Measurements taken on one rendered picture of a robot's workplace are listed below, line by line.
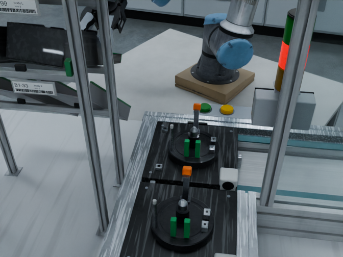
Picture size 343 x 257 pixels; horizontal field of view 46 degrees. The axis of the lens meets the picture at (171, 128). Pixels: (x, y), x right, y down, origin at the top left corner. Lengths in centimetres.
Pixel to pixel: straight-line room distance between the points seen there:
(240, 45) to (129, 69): 55
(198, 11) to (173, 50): 231
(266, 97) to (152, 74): 88
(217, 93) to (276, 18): 262
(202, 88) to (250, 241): 73
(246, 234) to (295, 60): 40
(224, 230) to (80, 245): 36
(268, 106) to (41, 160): 73
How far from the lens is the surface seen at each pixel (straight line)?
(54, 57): 82
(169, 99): 150
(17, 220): 115
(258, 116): 86
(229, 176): 101
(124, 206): 99
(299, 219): 104
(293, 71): 77
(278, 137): 86
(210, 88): 148
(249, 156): 119
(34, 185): 122
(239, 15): 133
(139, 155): 112
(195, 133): 105
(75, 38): 73
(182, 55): 181
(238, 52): 135
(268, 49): 388
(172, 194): 99
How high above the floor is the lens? 169
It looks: 38 degrees down
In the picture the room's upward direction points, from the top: straight up
